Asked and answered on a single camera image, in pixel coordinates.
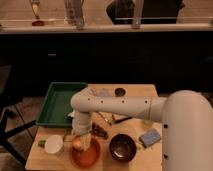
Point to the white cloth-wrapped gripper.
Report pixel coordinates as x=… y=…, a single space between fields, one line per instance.
x=82 y=125

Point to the yellow-red apple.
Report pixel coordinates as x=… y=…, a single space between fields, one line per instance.
x=76 y=144

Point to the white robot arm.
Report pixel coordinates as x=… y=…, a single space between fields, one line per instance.
x=186 y=118

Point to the dark brown bowl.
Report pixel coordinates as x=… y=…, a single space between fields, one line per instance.
x=122 y=148

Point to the dark brown snack bar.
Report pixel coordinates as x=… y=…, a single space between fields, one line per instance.
x=99 y=131

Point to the green plastic tray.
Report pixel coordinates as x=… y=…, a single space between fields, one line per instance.
x=56 y=105

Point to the light blue small object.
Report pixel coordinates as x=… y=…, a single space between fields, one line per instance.
x=104 y=93

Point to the black marker pen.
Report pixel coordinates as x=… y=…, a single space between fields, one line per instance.
x=121 y=120

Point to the small green object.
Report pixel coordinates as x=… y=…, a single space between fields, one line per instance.
x=41 y=143

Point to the small dark round cup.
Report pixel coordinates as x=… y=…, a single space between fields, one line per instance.
x=119 y=92

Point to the blue sponge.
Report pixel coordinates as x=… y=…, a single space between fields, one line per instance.
x=150 y=137

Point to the black office chair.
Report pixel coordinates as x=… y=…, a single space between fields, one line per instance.
x=5 y=114

